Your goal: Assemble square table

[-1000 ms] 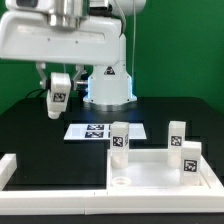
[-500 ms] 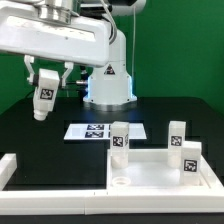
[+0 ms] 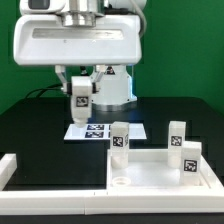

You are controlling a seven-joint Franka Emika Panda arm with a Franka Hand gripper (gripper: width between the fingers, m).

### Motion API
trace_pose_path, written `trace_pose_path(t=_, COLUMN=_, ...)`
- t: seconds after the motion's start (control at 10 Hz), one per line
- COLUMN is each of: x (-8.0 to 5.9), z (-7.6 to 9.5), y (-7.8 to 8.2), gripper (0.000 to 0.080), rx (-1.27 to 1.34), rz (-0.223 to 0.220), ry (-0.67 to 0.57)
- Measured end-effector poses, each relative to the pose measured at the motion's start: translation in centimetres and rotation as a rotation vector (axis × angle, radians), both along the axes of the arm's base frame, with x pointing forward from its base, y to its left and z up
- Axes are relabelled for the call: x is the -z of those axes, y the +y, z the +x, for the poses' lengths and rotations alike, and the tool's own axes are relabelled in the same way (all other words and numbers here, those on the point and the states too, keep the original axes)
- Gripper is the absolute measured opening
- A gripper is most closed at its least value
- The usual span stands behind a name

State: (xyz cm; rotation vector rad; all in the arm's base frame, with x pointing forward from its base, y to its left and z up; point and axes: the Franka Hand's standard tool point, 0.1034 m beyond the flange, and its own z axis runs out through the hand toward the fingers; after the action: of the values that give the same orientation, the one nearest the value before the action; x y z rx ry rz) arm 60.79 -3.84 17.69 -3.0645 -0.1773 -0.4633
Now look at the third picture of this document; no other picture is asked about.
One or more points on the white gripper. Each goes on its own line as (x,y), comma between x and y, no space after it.
(78,33)

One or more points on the white square table top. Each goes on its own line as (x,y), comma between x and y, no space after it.
(149,169)

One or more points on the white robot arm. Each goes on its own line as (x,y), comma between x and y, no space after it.
(116,84)

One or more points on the white sheet with tags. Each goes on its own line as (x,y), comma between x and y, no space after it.
(102,132)

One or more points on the white U-shaped fence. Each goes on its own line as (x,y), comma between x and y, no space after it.
(104,201)

